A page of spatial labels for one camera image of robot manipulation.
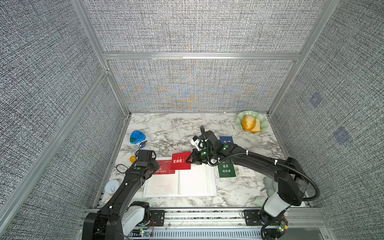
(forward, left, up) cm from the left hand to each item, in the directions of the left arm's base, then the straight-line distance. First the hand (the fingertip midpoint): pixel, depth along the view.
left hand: (158, 163), depth 86 cm
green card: (-3, -40, -6) cm, 41 cm away
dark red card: (-3, -4, 0) cm, 5 cm away
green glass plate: (+31, -73, -1) cm, 80 cm away
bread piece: (+27, -61, +1) cm, 67 cm away
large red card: (-3, -12, +7) cm, 14 cm away
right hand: (-4, -16, +12) cm, 20 cm away
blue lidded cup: (+16, +14, +4) cm, 22 cm away
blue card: (+19, -44, -6) cm, 48 cm away
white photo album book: (-10, -23, -4) cm, 25 cm away
